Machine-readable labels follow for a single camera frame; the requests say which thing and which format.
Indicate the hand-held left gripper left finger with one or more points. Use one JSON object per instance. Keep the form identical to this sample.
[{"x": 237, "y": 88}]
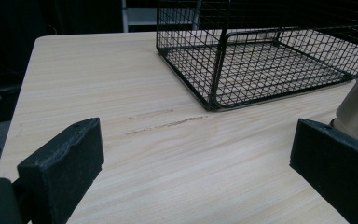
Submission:
[{"x": 59, "y": 174}]

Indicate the white metal shelf frame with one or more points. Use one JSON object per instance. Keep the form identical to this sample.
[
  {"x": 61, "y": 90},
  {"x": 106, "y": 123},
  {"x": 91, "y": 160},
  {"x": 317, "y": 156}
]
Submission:
[{"x": 136, "y": 17}]

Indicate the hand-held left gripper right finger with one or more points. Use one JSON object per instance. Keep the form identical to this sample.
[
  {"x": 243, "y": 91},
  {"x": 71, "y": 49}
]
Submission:
[{"x": 335, "y": 161}]

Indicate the dark chair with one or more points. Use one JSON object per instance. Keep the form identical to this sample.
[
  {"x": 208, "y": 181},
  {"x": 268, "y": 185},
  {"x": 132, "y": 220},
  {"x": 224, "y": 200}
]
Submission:
[{"x": 0, "y": 93}]

